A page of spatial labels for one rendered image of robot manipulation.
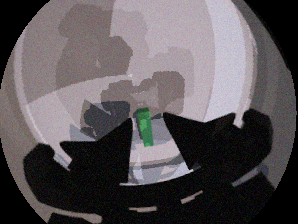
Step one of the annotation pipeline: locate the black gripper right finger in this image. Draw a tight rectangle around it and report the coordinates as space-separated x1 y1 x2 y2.
164 112 237 171

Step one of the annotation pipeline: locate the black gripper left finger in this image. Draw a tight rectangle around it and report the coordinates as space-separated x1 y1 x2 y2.
60 119 133 184

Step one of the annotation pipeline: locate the green cylinder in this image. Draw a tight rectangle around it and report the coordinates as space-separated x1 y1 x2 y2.
137 108 154 147

